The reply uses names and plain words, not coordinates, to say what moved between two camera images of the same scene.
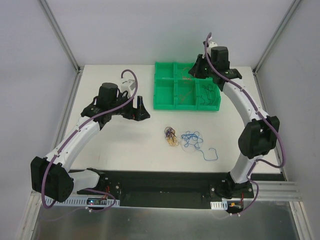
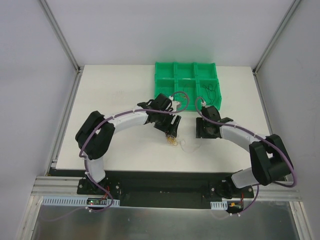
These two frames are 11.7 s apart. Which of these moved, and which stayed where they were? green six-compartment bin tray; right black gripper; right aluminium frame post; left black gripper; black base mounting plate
Moved: right black gripper; left black gripper
Stayed: green six-compartment bin tray; right aluminium frame post; black base mounting plate
